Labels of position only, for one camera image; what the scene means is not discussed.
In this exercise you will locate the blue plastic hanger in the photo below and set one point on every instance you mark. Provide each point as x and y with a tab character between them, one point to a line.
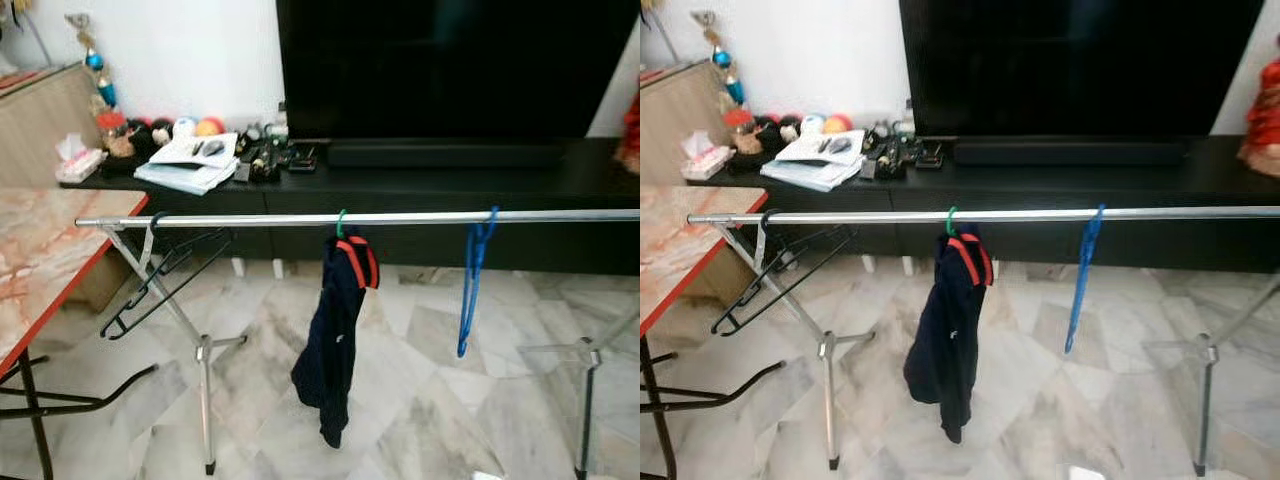
1078	290
470	290

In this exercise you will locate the green plastic hanger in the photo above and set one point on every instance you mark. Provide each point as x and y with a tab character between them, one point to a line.
340	225
950	222

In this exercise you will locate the marble folding table red edge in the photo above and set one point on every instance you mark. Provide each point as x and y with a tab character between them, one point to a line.
40	260
680	250

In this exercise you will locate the pink tissue pack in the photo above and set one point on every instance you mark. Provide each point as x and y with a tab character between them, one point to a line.
708	160
80	165

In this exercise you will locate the light wooden cabinet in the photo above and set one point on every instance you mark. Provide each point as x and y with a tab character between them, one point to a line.
50	130
680	120

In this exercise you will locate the red lidded jar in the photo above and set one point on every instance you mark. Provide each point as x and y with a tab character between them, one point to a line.
737	118
112	122

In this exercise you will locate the black white plush toy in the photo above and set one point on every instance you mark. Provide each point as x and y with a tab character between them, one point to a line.
788	127
162	130

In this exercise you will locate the white magazine stack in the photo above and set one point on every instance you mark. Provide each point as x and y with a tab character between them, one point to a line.
190	160
815	157

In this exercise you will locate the gold trophy blue ball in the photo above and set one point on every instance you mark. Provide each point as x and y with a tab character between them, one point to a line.
722	58
95	62

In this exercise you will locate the white blue ball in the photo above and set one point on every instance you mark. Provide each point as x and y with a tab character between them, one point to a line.
811	124
185	127

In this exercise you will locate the black soundbar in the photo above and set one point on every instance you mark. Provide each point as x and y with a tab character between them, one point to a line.
1070	153
445	154

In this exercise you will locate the long black tv cabinet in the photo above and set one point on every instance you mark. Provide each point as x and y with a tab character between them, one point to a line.
420	190
1050	190

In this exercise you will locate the orange ball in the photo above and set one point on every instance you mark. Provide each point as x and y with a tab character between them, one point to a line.
837	124
209	127

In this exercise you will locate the black gadget cluster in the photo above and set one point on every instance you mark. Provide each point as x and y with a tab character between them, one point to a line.
265	160
890	155

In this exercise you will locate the large black television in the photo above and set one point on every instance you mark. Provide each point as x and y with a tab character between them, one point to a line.
440	60
1070	60

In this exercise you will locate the silver clothes drying rack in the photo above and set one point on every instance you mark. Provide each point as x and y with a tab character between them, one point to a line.
920	216
300	217

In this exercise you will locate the small clear bottle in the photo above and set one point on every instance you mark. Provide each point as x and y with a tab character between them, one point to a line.
279	125
906	122

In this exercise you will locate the small black tray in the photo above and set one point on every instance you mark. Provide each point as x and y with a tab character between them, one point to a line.
928	157
303	160

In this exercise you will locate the navy blue t-shirt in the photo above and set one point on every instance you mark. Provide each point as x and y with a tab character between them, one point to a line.
945	340
335	340

